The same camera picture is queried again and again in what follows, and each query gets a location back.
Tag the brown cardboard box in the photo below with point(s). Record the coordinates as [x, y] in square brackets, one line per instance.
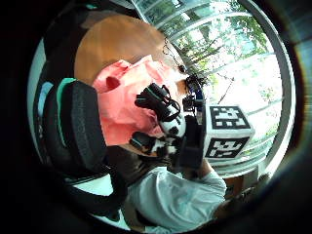
[234, 186]

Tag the the person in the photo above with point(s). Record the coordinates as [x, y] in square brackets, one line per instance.
[175, 198]

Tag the pink cloth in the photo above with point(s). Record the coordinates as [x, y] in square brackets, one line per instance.
[125, 94]

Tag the white cube with black markers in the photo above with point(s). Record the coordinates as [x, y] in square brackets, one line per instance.
[229, 130]

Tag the white window frame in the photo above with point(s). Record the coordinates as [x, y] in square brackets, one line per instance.
[279, 81]

